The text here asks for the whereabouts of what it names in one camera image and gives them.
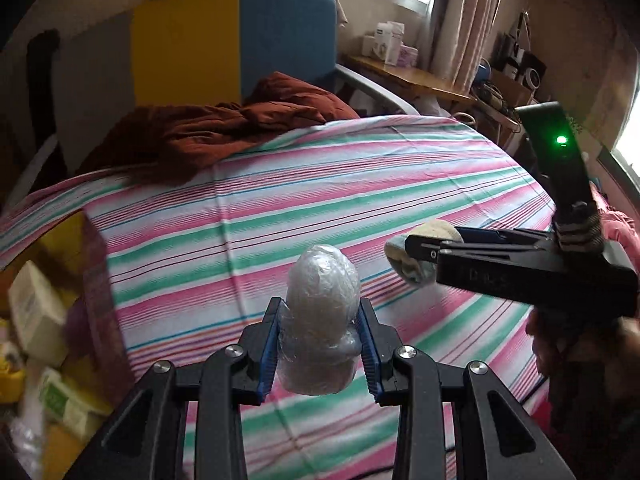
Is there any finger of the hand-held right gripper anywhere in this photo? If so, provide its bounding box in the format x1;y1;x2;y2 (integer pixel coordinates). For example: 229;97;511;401
452;226;557;241
404;234;557;262

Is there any striped bedsheet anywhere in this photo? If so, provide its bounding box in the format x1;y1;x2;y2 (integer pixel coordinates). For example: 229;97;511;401
0;114;601;480

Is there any wooden side table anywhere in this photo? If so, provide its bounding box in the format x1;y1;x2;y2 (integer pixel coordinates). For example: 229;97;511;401
345;55;476;106

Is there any sock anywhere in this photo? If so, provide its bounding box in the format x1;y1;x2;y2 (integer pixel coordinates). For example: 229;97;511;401
385;220;466;288

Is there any white carton box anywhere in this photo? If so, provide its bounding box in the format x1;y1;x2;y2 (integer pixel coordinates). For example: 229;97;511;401
7;260;68;366

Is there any white product box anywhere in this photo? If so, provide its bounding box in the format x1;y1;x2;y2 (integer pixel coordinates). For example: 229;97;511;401
362;22;406;66

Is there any plastic-wrapped ball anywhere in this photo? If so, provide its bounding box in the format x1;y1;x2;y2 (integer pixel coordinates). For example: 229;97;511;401
278;244;362;396

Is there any grey bed rail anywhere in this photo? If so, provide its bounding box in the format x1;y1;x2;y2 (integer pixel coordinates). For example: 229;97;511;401
337;62;426;116
5;132;61;206

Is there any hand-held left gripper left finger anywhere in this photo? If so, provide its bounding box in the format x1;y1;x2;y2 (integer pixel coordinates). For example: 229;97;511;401
65;296;286;480

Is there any grey yellow blue headboard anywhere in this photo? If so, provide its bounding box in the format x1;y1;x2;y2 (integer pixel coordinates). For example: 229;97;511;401
52;0;346;176

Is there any beige patterned curtain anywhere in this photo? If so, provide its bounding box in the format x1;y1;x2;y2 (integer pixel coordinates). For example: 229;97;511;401
420;0;516;96

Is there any gold tin box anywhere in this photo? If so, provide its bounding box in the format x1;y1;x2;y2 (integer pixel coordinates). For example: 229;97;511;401
0;210;136;480

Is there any green and white box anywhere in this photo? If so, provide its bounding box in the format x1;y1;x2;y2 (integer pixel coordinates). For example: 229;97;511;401
40;367;101;441

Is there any maroon blanket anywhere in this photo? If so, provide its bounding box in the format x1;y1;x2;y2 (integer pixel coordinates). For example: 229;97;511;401
80;72;361;186

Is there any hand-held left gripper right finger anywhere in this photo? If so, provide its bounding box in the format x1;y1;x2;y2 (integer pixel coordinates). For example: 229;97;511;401
356;297;578;480

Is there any person's right hand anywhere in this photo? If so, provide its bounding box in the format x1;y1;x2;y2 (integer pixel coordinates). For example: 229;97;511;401
525;308;567;377

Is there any cluttered shelf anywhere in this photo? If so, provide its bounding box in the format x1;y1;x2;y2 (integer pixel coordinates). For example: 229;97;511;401
475;10;551;126

